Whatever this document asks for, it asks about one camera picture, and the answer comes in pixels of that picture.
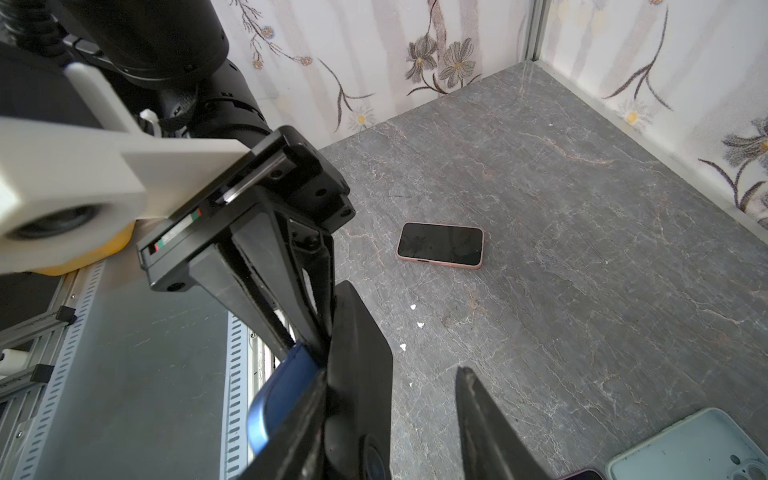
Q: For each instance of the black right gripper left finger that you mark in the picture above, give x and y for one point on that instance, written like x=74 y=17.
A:
x=294 y=452

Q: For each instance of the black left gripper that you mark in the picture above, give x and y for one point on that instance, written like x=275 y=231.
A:
x=288 y=252

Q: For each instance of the white slotted cable duct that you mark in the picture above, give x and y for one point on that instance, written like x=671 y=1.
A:
x=235 y=449

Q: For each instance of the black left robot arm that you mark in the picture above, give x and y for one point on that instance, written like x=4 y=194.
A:
x=166 y=60

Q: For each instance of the phone in pink case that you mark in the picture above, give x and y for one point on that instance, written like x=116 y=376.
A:
x=447 y=245

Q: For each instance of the yellow plastic bin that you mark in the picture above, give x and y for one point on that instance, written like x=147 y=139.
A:
x=114 y=245

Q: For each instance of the black phone case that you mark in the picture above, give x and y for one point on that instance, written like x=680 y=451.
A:
x=357 y=429

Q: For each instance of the black phone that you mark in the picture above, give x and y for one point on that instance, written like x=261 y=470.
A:
x=278 y=396

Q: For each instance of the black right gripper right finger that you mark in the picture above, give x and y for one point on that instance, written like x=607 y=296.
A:
x=490 y=447

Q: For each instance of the aluminium front rail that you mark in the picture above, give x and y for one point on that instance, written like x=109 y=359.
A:
x=43 y=320

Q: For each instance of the light blue phone case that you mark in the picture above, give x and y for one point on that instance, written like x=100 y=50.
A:
x=708 y=444

